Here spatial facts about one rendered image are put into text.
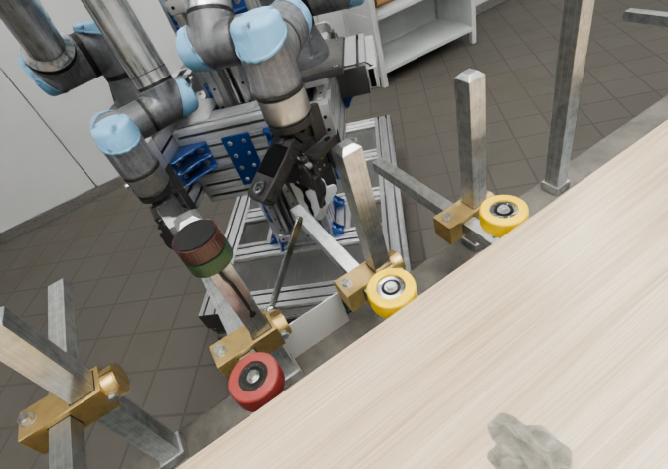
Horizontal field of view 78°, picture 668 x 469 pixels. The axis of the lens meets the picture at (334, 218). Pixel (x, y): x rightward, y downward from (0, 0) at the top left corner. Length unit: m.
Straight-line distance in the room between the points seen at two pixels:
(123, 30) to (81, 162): 2.48
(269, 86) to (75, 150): 2.80
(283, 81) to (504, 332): 0.46
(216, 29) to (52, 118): 2.60
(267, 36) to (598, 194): 0.59
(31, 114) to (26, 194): 0.57
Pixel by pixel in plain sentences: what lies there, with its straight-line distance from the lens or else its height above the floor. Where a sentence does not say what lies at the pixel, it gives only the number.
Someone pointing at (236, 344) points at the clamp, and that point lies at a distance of 0.75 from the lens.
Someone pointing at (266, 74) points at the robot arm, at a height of 1.24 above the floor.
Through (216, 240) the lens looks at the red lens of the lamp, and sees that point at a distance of 0.52.
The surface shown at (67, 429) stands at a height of 0.96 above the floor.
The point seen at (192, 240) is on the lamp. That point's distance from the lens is 0.53.
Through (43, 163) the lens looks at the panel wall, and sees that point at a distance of 3.39.
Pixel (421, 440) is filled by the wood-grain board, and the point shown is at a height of 0.90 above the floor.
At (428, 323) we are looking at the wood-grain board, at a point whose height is 0.90.
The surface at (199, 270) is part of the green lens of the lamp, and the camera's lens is 0.54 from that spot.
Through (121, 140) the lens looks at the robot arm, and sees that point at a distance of 0.84.
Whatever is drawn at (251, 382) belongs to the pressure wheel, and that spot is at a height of 0.91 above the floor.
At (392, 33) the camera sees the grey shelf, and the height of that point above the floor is 0.18.
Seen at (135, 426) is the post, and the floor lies 0.85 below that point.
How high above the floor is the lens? 1.44
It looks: 41 degrees down
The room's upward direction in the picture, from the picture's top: 19 degrees counter-clockwise
